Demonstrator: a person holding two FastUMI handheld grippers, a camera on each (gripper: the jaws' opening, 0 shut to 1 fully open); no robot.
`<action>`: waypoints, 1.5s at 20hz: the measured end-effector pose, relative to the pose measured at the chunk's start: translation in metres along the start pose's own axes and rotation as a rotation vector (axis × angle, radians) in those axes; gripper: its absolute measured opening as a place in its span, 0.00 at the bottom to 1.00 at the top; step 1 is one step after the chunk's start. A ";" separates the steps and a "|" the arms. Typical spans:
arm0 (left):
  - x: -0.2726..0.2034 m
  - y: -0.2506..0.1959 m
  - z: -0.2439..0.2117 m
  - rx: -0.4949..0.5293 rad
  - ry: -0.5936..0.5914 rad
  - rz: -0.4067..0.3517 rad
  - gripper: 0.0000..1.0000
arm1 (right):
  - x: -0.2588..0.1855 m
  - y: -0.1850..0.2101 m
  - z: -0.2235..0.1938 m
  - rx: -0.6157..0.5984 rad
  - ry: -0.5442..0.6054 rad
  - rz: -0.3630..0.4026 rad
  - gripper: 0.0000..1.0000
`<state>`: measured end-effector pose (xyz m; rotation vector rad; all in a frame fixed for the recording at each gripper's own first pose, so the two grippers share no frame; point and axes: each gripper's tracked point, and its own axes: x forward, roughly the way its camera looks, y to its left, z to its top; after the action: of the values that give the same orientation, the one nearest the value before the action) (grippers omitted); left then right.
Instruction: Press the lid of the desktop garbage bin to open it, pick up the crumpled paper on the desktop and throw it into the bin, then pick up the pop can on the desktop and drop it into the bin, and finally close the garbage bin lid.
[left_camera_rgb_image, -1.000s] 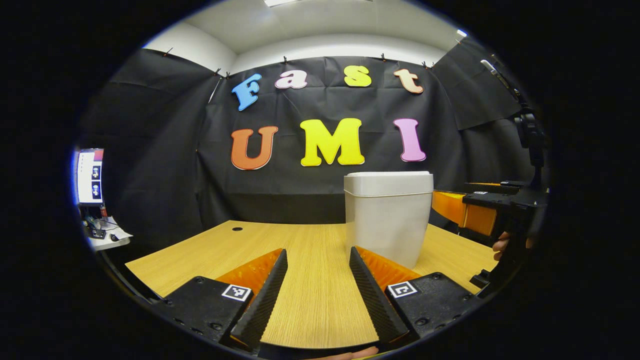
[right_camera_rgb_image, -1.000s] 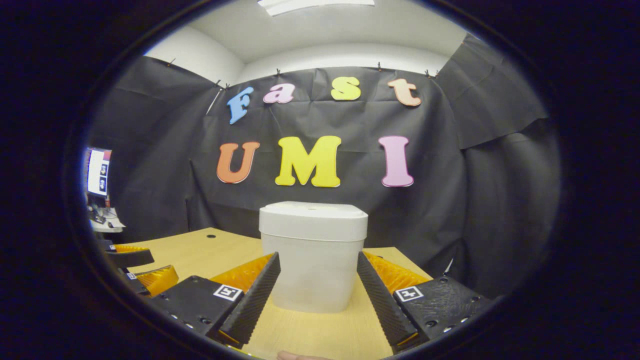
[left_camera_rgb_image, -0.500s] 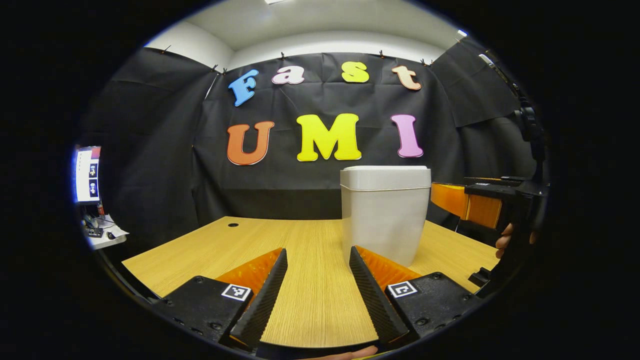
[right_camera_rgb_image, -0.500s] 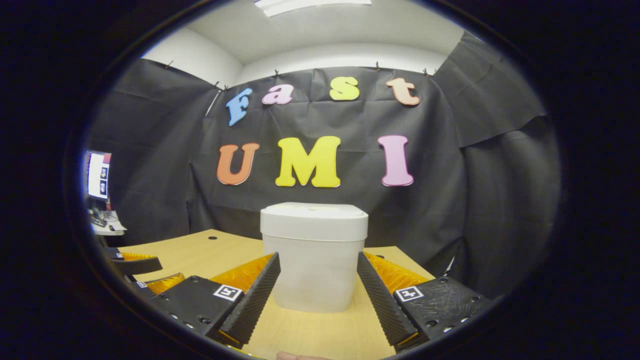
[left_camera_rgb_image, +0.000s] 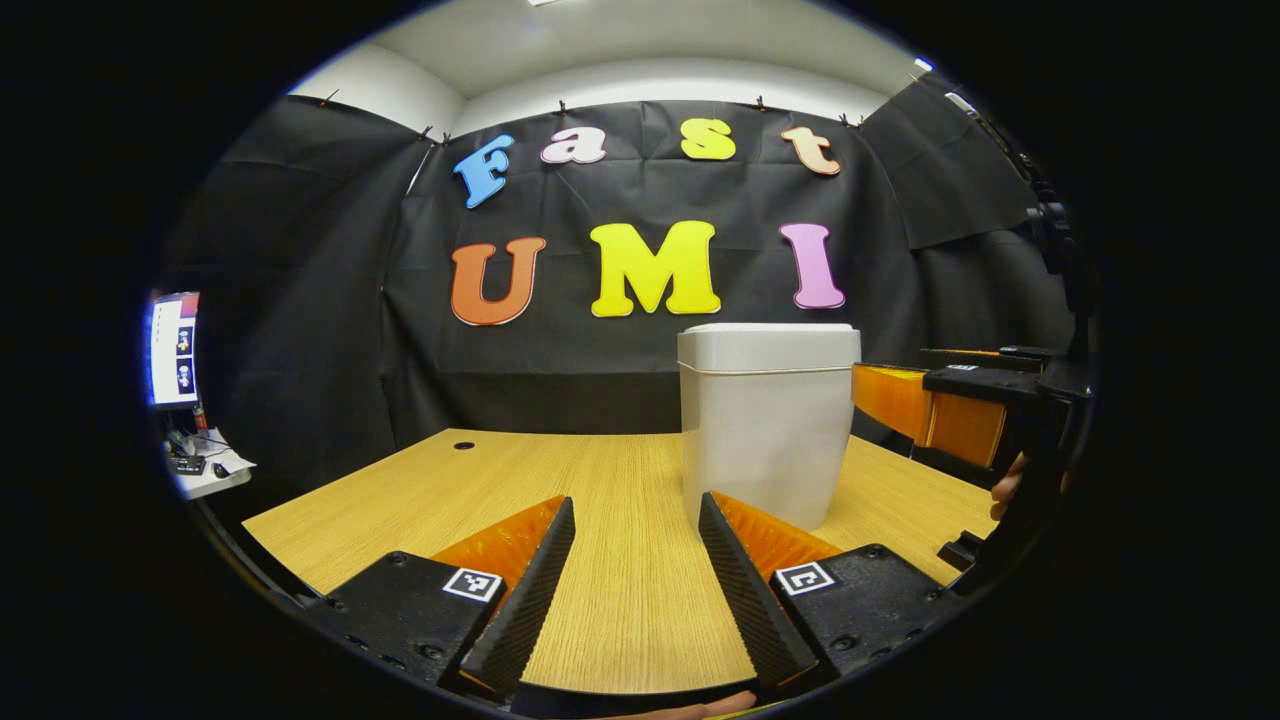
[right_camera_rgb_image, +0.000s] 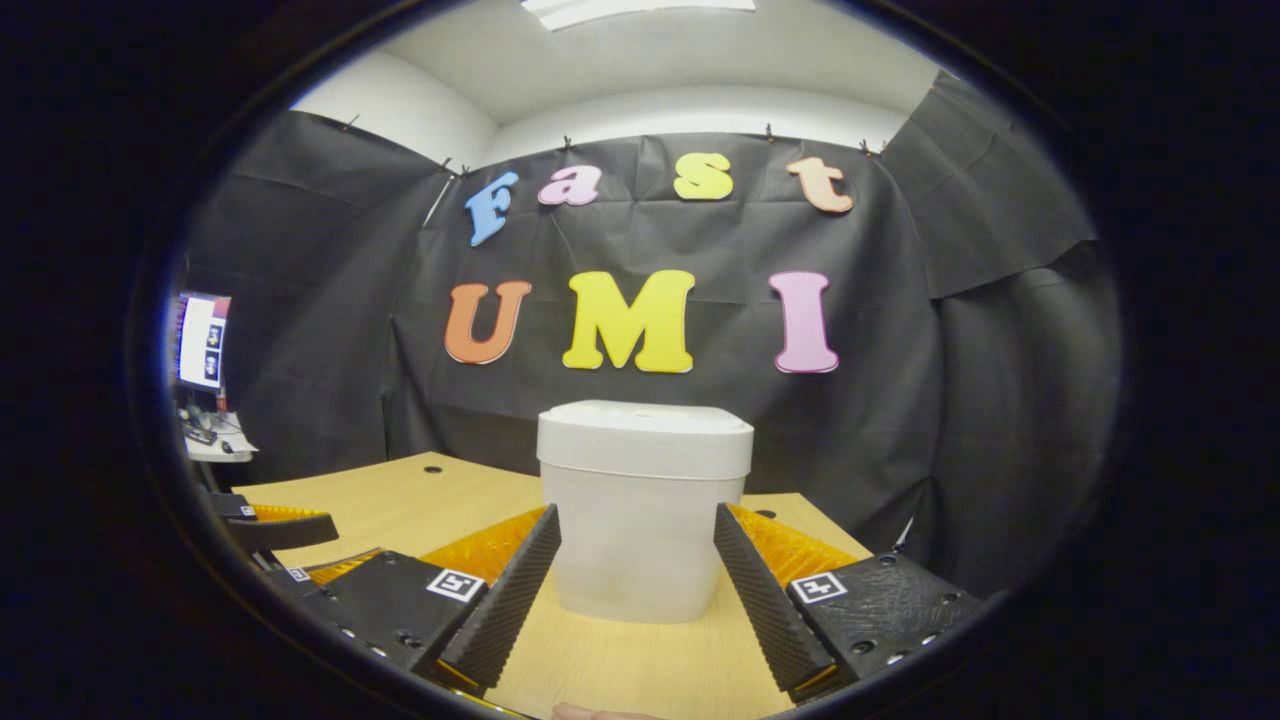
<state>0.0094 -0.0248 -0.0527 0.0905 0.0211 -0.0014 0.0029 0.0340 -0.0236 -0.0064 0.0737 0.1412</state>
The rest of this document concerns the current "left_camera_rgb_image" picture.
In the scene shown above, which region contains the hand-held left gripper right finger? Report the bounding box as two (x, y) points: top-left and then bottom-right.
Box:
(698, 490), (966, 698)

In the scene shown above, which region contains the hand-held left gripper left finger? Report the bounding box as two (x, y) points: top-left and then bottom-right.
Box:
(300, 495), (577, 701)

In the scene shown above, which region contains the white desktop garbage bin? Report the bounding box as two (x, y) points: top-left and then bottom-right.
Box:
(677, 322), (862, 533)

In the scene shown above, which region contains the wooden desktop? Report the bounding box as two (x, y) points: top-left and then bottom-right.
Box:
(243, 428), (1001, 696)

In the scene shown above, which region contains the white side table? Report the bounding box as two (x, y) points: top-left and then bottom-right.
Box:
(165, 430), (257, 501)

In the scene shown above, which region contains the black backdrop cloth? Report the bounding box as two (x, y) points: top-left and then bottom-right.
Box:
(165, 70), (1081, 501)

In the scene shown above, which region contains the computer monitor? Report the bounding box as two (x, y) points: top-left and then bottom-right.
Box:
(148, 292), (201, 409)

